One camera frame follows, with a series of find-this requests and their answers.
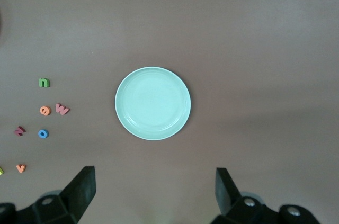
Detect pink foam letter w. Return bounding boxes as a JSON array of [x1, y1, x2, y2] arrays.
[[55, 103, 70, 116]]

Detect green plate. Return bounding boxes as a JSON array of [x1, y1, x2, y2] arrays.
[[114, 66, 192, 141]]

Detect brown table cover sheet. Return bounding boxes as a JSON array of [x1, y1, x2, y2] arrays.
[[0, 0, 339, 224]]

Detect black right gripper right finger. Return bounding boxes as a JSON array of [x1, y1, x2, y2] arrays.
[[215, 167, 322, 224]]

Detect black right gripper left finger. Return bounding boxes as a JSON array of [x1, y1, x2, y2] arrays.
[[0, 165, 96, 224]]

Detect orange foam letter e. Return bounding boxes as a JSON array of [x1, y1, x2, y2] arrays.
[[39, 105, 52, 117]]

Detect dark red foam letter z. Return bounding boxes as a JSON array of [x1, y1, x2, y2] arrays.
[[13, 126, 27, 137]]

